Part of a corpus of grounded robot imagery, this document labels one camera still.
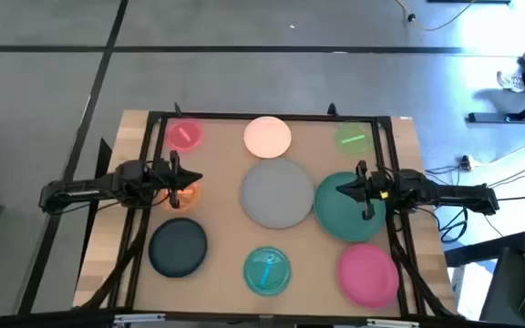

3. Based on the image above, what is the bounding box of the looped black cable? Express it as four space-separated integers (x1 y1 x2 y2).
438 207 469 243

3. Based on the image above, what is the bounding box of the black desk foot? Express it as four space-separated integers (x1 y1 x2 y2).
467 88 525 124

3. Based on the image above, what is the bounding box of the brown cardboard mat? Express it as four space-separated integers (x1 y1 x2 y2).
132 117 403 319

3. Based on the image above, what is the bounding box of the black beam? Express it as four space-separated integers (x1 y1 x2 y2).
0 307 525 328

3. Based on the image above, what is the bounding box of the thin white cable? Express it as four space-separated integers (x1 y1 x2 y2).
489 152 525 189

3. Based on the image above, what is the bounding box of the small red transparent plate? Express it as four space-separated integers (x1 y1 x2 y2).
165 117 206 153

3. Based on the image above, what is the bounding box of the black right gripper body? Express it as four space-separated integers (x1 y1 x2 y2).
356 159 394 221

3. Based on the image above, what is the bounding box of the silver metal bracket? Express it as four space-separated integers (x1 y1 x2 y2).
113 313 167 326
365 318 421 328

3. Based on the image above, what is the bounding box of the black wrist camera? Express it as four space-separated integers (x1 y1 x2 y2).
115 159 150 189
396 168 427 195

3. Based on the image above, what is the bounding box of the black metal table frame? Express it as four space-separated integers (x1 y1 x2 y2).
75 102 462 320

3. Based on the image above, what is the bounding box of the large dark green plate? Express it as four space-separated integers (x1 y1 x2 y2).
314 171 387 243

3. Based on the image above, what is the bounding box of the dark navy plastic plate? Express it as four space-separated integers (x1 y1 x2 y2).
148 217 209 279

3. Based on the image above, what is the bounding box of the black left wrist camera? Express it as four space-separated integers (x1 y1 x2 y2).
115 159 150 189

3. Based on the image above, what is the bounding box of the yellow floor cable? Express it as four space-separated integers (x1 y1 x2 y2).
394 0 476 33

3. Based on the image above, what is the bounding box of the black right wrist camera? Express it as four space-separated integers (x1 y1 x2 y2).
396 168 427 195

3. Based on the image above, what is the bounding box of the pink plastic plate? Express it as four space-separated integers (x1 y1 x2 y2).
336 242 400 310

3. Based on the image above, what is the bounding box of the peach plastic plate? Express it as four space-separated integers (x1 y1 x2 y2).
242 116 293 159

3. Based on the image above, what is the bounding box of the small green transparent plate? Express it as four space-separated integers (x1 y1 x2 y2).
334 120 373 156

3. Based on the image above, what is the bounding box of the teal transparent plate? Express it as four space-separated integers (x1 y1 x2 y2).
242 245 293 298

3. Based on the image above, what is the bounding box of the small orange transparent plate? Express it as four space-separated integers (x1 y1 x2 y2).
160 179 202 213

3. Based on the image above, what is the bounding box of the large grey plastic plate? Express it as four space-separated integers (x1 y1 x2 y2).
241 158 315 230

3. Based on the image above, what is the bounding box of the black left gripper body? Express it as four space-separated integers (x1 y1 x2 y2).
148 150 182 210

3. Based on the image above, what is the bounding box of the black floor bar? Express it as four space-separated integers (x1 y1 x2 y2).
444 231 525 268

